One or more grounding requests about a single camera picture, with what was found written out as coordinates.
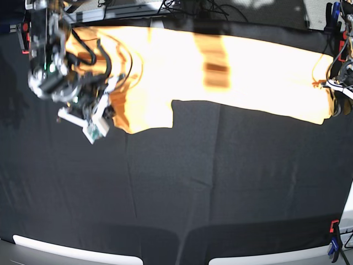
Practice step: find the blue red clamp bottom right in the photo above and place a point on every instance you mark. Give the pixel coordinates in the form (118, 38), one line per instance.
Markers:
(335, 242)

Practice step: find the red black clamp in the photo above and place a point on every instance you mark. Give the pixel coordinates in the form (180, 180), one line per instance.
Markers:
(22, 30)
(343, 48)

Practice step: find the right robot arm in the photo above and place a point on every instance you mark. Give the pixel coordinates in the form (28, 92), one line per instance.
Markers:
(55, 52)

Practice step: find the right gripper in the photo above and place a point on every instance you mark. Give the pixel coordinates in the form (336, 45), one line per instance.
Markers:
(82, 106)

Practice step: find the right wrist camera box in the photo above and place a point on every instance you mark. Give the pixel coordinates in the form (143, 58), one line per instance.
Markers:
(96, 129)

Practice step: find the black table cloth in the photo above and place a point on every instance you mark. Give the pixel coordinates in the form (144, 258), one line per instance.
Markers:
(223, 181)

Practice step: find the blue clamp top right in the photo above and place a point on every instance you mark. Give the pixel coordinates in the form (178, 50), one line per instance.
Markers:
(332, 14)

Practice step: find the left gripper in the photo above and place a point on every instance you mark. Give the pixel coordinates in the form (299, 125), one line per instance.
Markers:
(342, 89)

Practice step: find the right red black clamp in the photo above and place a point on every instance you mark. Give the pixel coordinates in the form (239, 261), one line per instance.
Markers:
(343, 48)

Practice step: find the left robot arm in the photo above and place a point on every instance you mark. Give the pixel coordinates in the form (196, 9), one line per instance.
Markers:
(332, 42)

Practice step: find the yellow t-shirt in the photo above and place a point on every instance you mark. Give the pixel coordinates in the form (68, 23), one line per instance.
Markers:
(165, 65)

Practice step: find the left red black clamp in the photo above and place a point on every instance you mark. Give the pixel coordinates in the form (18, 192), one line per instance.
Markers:
(22, 30)

